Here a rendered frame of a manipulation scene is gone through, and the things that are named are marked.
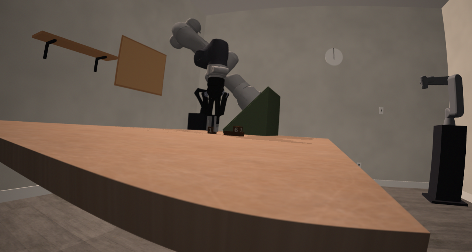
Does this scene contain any brown shallow tray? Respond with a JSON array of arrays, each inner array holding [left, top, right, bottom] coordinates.
[[223, 131, 244, 136]]

